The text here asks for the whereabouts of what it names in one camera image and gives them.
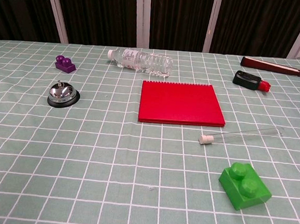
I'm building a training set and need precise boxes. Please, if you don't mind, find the silver desk bell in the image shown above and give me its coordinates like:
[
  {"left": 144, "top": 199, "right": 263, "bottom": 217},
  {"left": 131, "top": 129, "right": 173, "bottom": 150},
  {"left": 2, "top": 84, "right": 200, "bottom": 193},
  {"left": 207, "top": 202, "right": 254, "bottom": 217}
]
[{"left": 47, "top": 79, "right": 82, "bottom": 110}]

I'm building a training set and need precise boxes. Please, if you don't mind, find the red spiral notebook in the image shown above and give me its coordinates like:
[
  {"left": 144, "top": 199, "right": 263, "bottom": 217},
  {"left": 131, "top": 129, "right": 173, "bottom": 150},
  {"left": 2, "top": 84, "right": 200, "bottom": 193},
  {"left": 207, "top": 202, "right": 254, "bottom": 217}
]
[{"left": 138, "top": 78, "right": 229, "bottom": 129}]

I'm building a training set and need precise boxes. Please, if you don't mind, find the clear plastic water bottle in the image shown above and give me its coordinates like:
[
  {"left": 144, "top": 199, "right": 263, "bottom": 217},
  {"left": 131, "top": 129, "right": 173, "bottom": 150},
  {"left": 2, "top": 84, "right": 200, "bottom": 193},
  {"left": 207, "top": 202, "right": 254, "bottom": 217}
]
[{"left": 106, "top": 47, "right": 175, "bottom": 78}]

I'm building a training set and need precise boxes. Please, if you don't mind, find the green checkered tablecloth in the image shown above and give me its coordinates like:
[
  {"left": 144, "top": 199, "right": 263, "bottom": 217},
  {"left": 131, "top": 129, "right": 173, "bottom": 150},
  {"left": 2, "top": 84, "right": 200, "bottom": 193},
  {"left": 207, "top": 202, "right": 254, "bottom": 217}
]
[{"left": 0, "top": 32, "right": 300, "bottom": 224}]

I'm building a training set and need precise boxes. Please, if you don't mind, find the glass test tube white stopper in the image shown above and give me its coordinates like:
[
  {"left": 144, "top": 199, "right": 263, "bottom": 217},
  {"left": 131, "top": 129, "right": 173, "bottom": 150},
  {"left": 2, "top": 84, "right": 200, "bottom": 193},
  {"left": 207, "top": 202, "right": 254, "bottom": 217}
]
[{"left": 198, "top": 121, "right": 285, "bottom": 152}]

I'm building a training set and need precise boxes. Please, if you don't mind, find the purple toy building block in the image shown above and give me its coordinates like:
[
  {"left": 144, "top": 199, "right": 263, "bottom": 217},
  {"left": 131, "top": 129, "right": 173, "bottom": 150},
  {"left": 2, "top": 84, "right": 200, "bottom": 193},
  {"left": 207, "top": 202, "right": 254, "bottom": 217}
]
[{"left": 54, "top": 54, "right": 78, "bottom": 74}]

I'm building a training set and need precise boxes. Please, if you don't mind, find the dark curtain backdrop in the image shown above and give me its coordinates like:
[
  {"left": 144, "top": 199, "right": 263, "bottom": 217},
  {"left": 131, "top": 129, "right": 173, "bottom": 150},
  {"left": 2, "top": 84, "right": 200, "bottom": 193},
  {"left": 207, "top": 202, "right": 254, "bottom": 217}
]
[{"left": 0, "top": 0, "right": 300, "bottom": 64}]

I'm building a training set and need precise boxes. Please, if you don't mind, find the green toy building block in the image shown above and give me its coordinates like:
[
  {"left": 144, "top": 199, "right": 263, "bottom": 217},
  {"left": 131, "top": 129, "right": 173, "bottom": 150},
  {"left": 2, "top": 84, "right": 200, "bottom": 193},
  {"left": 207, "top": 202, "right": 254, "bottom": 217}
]
[{"left": 216, "top": 161, "right": 275, "bottom": 213}]

